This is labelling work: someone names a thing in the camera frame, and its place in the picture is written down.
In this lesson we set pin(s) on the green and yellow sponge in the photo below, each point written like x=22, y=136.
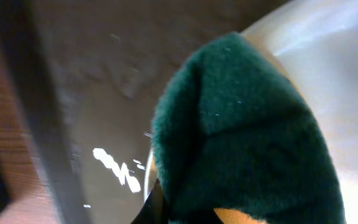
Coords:
x=232, y=132

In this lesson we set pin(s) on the large dark serving tray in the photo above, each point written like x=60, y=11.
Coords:
x=86, y=76

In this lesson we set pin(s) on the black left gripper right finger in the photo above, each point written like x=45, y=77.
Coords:
x=202, y=217

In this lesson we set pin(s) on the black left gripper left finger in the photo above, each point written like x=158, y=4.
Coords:
x=155, y=209

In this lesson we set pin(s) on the cream white plate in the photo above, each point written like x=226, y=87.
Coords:
x=314, y=44

